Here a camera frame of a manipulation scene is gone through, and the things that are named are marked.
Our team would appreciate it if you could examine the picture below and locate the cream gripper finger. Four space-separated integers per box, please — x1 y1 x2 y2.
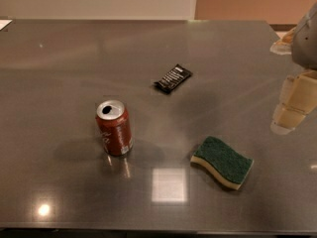
270 70 317 135
270 29 295 56

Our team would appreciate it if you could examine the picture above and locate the green and yellow sponge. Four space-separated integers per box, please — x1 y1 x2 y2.
190 136 254 190

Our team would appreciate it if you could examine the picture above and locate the black rxbar chocolate wrapper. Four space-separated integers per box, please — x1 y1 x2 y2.
154 64 192 94

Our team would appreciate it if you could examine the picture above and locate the red soda can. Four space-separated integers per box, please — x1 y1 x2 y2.
96 100 133 157

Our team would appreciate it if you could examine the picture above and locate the white paper at table corner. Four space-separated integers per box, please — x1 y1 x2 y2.
0 20 12 31

